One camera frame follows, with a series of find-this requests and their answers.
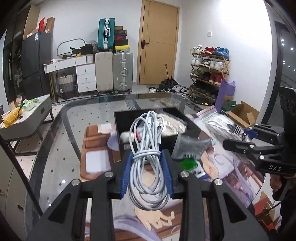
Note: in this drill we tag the yellow black shoe box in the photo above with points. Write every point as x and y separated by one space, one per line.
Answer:
121 49

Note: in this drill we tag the small brown box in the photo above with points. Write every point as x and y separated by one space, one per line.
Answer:
118 28

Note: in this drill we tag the small white box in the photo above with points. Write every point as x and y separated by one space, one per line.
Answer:
14 105

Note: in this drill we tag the woven laundry basket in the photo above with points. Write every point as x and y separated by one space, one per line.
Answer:
66 85

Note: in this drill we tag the brown cardboard box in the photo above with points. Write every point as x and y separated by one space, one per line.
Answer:
49 25

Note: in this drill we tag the grey foil packet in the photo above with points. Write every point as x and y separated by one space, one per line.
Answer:
189 146

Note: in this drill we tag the white dresser desk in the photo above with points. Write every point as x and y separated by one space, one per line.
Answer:
85 76

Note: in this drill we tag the green box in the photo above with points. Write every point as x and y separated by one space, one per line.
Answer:
229 106

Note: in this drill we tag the grey coffee table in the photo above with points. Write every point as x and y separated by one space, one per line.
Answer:
30 122

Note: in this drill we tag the printed desk mat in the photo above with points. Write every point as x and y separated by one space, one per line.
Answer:
150 222

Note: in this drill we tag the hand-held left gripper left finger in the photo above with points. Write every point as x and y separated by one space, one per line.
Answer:
126 176

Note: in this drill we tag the dark shelf cabinet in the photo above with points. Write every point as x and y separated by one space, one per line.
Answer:
12 58

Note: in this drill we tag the green white tissue pack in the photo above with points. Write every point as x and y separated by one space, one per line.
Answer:
31 104

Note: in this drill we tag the purple bag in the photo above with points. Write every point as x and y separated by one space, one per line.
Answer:
225 95

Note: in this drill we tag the green packet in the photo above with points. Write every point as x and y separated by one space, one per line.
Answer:
188 165

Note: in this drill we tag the tall cardboard sheet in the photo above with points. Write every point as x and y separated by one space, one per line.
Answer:
32 20

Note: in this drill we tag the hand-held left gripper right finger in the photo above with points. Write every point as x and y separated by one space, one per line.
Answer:
167 176

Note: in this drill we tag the wooden shoe rack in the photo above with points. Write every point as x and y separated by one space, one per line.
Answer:
225 67

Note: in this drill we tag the wooden door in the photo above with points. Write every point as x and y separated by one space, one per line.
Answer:
157 34

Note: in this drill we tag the black refrigerator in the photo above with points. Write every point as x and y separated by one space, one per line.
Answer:
35 60

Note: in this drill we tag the grey plush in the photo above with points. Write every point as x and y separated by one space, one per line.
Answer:
94 43

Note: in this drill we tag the red sealed zip bag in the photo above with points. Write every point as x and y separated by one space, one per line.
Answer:
208 111

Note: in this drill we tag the oval mirror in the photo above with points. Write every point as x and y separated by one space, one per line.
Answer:
62 44

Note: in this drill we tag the black bag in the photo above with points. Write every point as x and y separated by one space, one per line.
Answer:
86 49

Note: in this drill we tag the open cardboard box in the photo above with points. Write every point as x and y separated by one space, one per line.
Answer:
245 113

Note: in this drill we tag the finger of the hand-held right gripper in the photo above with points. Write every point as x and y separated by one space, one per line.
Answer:
251 134
240 144

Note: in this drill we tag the beige suitcase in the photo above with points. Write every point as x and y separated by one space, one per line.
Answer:
104 71

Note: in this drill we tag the teal suitcase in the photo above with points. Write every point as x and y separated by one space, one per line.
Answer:
105 34

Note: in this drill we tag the pile of loose sneakers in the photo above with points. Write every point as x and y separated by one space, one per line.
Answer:
178 88

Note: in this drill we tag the grey side cabinet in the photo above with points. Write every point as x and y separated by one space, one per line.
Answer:
13 197

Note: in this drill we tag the black umbrella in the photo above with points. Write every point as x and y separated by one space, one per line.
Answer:
167 84

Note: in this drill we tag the yellow bag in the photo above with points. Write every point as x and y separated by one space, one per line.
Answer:
11 117

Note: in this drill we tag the black storage box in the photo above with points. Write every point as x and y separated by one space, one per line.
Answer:
193 132

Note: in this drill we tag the rows of shoes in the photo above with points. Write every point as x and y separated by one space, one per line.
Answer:
208 62

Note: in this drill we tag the silver suitcase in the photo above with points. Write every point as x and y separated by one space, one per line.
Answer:
122 71

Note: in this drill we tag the red black shoe box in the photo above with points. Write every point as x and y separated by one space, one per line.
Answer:
120 37

